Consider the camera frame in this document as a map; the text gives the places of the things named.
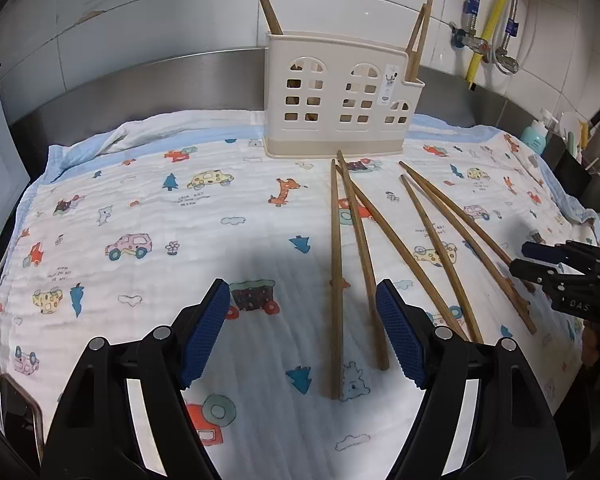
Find right braided metal hose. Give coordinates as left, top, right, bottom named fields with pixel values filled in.
left=494, top=0, right=539, bottom=76

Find teal soap bottle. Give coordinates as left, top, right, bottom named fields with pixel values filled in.
left=520, top=108, right=556, bottom=155

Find metal angle valve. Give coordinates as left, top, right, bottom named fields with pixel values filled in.
left=493, top=48, right=519, bottom=76

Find black utensil cup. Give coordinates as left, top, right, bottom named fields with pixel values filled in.
left=554, top=152, right=600, bottom=213

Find yellow gas hose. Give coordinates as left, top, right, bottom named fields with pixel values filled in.
left=465, top=0, right=527, bottom=90

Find red handle water valve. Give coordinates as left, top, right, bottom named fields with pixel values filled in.
left=451, top=24, right=491, bottom=56

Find person's right hand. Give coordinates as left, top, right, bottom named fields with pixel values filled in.
left=581, top=321, right=600, bottom=367

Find cartoon print white cloth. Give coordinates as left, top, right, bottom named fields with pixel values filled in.
left=0, top=112, right=600, bottom=479

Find cream plastic utensil holder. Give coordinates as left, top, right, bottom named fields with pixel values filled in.
left=263, top=32, right=425, bottom=158

